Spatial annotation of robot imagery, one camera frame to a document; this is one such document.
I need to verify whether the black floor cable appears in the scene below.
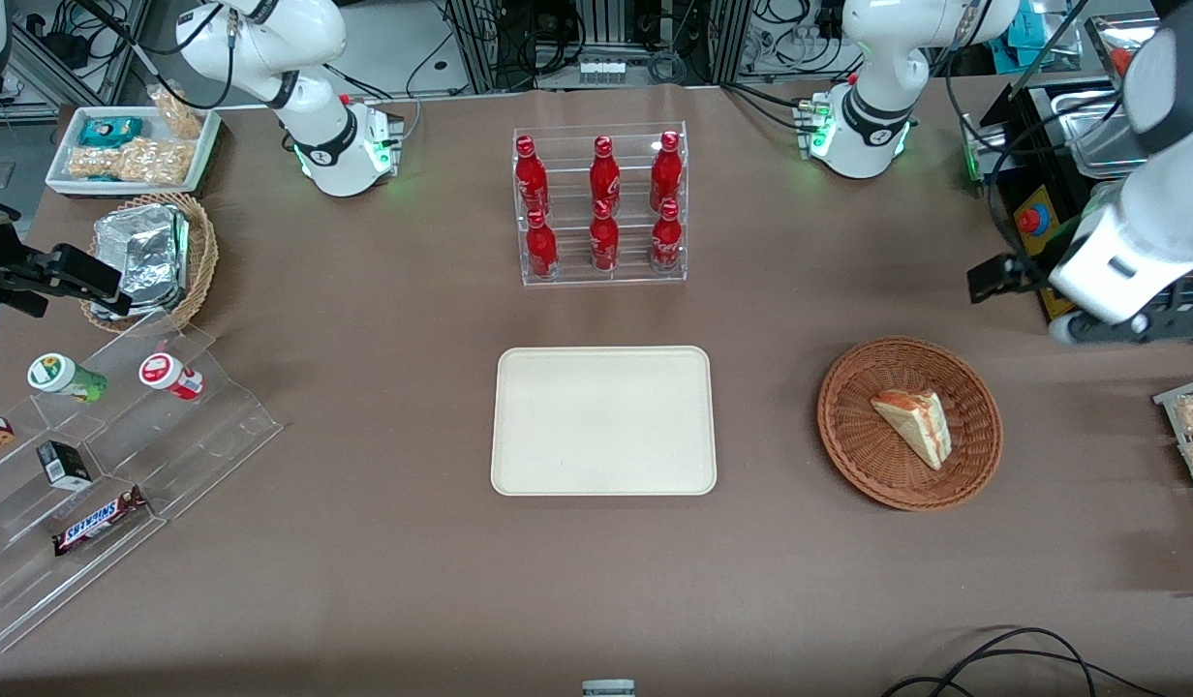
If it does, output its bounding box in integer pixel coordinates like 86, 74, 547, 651
881, 626, 1171, 697

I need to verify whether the teal cardboard box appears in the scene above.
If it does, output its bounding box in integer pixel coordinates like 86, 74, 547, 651
1003, 0, 1084, 71

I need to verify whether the tan wicker basket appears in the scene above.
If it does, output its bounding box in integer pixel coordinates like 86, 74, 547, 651
78, 192, 220, 335

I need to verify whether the black power adapter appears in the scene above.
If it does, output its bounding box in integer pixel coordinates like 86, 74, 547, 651
27, 15, 91, 69

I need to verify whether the small steel pan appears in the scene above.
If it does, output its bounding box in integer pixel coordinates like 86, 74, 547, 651
1052, 89, 1145, 180

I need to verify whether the brown wicker basket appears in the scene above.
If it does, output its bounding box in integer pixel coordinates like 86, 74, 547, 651
817, 335, 1004, 512

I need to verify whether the snickers chocolate bar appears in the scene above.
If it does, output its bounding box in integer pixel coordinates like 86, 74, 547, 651
51, 485, 150, 559

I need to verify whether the clear acrylic stepped shelf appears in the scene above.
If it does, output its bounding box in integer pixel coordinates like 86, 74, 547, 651
0, 310, 284, 655

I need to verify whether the green lidded cup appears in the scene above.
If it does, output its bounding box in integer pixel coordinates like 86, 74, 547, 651
27, 352, 109, 406

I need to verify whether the small clear nut bag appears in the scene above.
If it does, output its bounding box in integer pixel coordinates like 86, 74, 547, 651
148, 82, 206, 142

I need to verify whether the small black box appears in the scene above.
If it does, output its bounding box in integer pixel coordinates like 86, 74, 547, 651
36, 439, 95, 491

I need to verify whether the black food warmer appliance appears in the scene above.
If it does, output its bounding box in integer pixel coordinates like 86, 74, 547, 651
960, 15, 1193, 335

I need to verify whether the teal snack bag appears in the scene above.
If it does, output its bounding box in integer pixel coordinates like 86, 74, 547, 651
78, 116, 145, 149

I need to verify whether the red lidded cup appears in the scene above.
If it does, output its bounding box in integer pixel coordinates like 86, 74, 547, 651
138, 351, 206, 402

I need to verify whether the triangular sandwich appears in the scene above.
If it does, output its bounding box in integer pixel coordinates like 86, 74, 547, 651
871, 389, 952, 472

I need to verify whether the white rectangular snack tray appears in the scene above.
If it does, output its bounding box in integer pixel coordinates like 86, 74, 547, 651
45, 105, 223, 199

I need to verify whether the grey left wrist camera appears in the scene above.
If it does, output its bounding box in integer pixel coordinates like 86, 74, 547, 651
1049, 303, 1193, 349

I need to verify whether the cream plastic tray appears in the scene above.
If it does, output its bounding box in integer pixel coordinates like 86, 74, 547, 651
490, 346, 719, 498

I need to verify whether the white wire rack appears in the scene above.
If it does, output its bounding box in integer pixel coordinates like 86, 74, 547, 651
1152, 375, 1193, 535

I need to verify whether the clear acrylic bottle rack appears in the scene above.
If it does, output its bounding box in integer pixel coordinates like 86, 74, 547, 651
511, 121, 690, 288

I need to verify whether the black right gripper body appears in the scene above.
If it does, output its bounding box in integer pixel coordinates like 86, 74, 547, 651
0, 254, 55, 318

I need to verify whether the large clear nut bag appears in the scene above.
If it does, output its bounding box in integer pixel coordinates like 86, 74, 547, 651
66, 137, 197, 187

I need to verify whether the silver foil container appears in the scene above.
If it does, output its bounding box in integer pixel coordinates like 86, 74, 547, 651
90, 203, 192, 320

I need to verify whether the red cola bottle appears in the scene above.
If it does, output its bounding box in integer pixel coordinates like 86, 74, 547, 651
525, 208, 560, 282
589, 136, 623, 209
514, 136, 551, 216
650, 131, 683, 209
589, 198, 621, 274
651, 198, 684, 274

